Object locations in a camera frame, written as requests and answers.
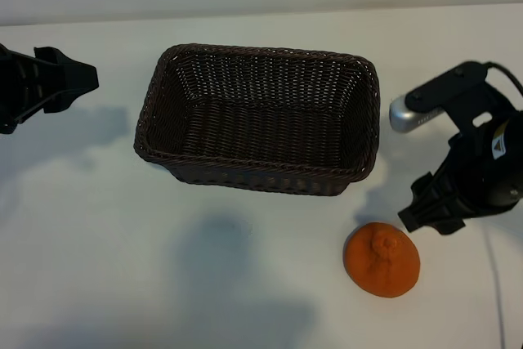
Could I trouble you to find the dark brown wicker basket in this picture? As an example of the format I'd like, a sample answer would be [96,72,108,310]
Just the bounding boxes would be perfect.
[133,42,382,197]

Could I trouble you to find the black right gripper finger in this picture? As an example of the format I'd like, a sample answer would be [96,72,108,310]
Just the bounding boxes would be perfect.
[404,198,467,236]
[398,171,454,224]

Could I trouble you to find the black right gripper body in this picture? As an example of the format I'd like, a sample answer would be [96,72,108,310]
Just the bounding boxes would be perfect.
[433,110,523,217]

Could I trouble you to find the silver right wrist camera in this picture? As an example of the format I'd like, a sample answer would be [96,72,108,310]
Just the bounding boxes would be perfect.
[388,93,440,135]

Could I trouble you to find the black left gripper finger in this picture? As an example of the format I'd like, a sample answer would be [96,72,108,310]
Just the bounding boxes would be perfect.
[14,47,101,92]
[14,80,101,125]

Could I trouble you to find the orange fruit with knob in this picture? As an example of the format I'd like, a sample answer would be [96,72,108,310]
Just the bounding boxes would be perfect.
[342,221,422,298]

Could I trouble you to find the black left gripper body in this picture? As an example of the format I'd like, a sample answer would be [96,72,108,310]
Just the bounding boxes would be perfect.
[0,43,16,136]

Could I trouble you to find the black right camera mount bracket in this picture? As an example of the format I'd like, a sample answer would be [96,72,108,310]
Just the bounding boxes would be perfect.
[406,60,512,133]

